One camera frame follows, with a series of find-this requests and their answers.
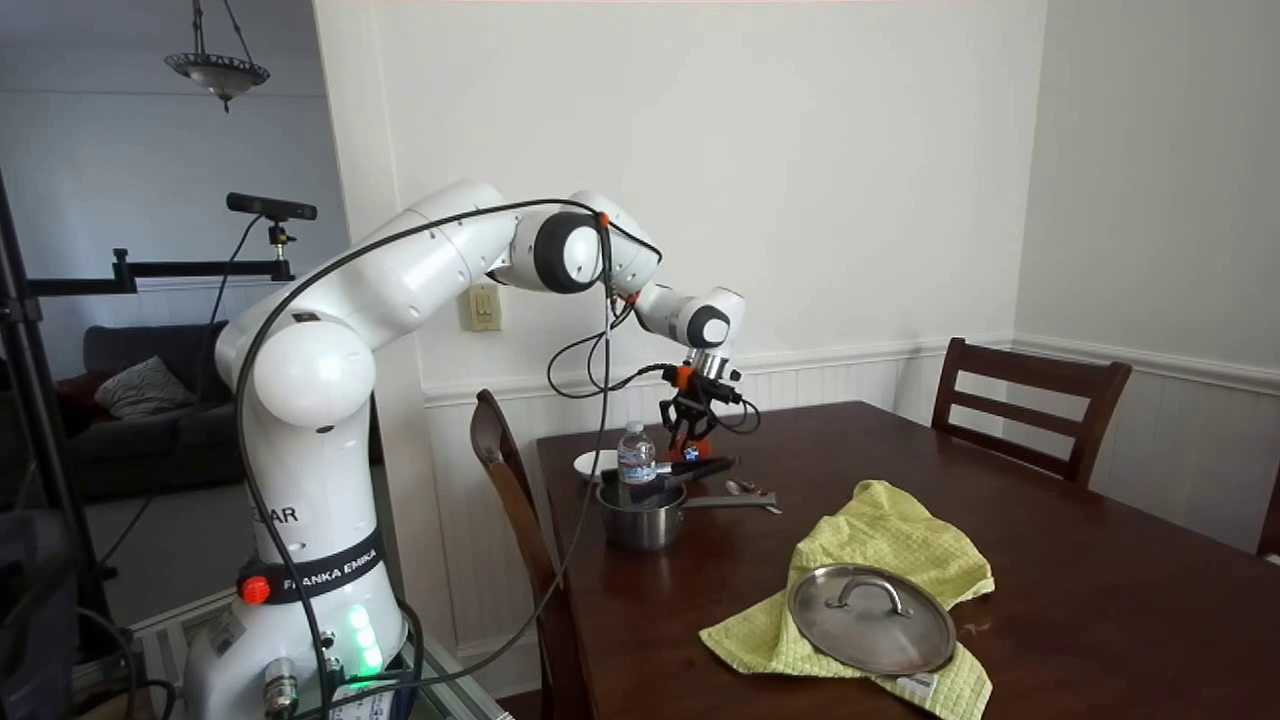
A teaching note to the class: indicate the clear plastic water bottle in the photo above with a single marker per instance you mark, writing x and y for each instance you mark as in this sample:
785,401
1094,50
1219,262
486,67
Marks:
639,461

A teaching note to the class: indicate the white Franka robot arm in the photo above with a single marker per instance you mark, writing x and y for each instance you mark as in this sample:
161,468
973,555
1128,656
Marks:
306,386

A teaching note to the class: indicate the beige wall light switch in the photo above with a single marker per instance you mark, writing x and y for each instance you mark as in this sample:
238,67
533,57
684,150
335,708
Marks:
481,310

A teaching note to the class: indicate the yellow-green dish towel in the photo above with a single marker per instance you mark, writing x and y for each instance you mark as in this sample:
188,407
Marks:
882,534

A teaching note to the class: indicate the black tripod stand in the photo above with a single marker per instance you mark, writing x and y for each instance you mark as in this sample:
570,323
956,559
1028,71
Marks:
43,401

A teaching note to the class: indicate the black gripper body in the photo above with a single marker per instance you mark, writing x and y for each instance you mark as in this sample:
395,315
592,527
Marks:
701,390

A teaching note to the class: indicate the glass pot lid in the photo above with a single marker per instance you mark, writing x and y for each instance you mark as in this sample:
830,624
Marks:
865,632

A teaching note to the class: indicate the slat-back dark wooden chair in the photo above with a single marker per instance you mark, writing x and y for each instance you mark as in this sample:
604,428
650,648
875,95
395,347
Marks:
1024,367

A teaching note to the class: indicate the white bowl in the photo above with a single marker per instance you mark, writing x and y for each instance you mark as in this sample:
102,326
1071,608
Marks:
592,461

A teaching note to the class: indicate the black camera on stand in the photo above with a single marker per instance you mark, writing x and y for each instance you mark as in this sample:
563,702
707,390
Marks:
265,207

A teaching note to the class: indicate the grey sofa pillow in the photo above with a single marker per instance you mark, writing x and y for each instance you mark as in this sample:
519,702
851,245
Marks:
143,386

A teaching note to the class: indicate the dark sofa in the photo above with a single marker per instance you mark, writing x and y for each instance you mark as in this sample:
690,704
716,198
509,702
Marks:
146,445

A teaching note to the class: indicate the hanging ceiling lamp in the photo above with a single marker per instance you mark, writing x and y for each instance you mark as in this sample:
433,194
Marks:
216,75

